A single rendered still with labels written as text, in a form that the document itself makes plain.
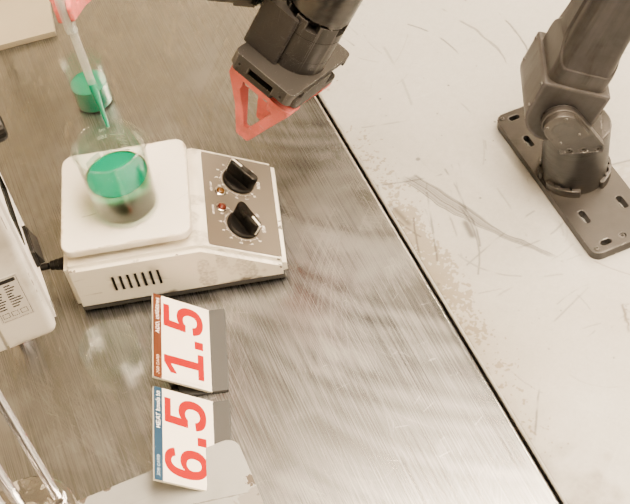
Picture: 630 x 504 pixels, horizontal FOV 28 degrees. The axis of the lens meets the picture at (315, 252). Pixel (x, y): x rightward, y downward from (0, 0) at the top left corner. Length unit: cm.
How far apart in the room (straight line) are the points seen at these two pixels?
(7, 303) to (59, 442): 49
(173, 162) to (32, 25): 38
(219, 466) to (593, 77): 46
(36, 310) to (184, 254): 48
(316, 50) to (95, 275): 29
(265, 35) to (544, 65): 25
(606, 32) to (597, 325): 26
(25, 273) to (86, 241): 50
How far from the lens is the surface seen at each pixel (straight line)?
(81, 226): 116
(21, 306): 67
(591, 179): 121
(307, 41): 106
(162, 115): 136
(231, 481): 107
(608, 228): 120
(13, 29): 151
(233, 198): 119
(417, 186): 124
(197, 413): 110
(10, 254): 64
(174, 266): 115
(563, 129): 113
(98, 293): 118
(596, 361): 112
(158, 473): 105
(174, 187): 116
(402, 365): 112
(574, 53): 110
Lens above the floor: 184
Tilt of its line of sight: 51 degrees down
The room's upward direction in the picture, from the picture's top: 11 degrees counter-clockwise
